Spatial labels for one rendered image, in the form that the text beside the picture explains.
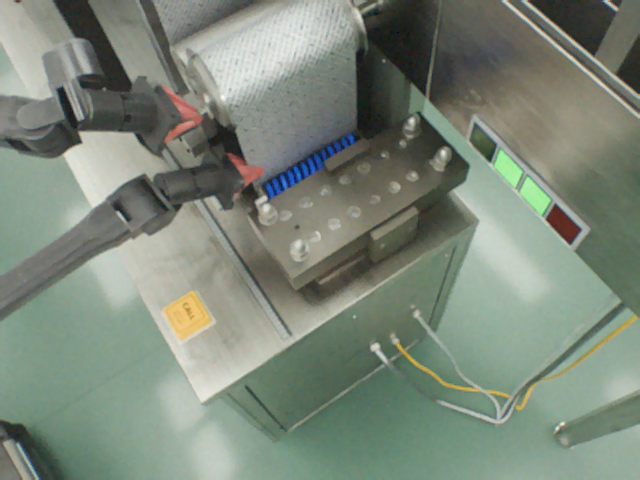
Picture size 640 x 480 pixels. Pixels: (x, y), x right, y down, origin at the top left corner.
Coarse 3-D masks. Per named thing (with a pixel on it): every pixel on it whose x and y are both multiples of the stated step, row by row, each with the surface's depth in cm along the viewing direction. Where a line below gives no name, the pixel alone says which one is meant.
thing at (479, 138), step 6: (474, 126) 93; (474, 132) 94; (480, 132) 92; (474, 138) 95; (480, 138) 93; (486, 138) 92; (474, 144) 96; (480, 144) 94; (486, 144) 93; (492, 144) 91; (480, 150) 95; (486, 150) 94; (492, 150) 92; (486, 156) 95; (492, 156) 93
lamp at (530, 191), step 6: (528, 180) 88; (522, 186) 90; (528, 186) 89; (534, 186) 87; (522, 192) 91; (528, 192) 90; (534, 192) 88; (540, 192) 87; (528, 198) 91; (534, 198) 89; (540, 198) 88; (546, 198) 86; (534, 204) 90; (540, 204) 89; (546, 204) 87; (540, 210) 90
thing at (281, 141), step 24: (312, 96) 99; (336, 96) 103; (264, 120) 97; (288, 120) 100; (312, 120) 105; (336, 120) 109; (240, 144) 98; (264, 144) 102; (288, 144) 106; (312, 144) 111; (264, 168) 107; (288, 168) 112
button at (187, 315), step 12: (180, 300) 114; (192, 300) 113; (168, 312) 113; (180, 312) 113; (192, 312) 112; (204, 312) 112; (180, 324) 111; (192, 324) 111; (204, 324) 113; (180, 336) 111
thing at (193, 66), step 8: (344, 8) 92; (352, 16) 93; (352, 24) 93; (192, 64) 89; (192, 72) 94; (200, 72) 88; (208, 80) 88; (208, 88) 89; (216, 96) 88; (216, 104) 90; (224, 112) 90; (224, 120) 92
